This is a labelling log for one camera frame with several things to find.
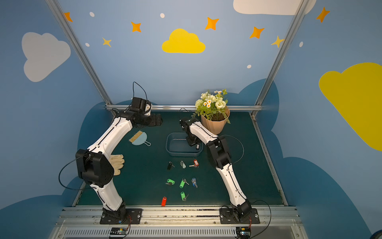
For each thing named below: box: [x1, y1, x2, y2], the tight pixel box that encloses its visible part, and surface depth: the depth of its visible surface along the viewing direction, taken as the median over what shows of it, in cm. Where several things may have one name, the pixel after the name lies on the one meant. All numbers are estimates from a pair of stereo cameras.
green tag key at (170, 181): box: [165, 178, 176, 186], surface depth 88 cm
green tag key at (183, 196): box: [180, 191, 190, 202], surface depth 83 cm
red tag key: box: [189, 159, 200, 168], surface depth 95 cm
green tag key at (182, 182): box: [179, 178, 190, 189], surface depth 88 cm
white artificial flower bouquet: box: [191, 89, 231, 124], surface depth 87 cm
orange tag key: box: [161, 196, 168, 208], surface depth 81 cm
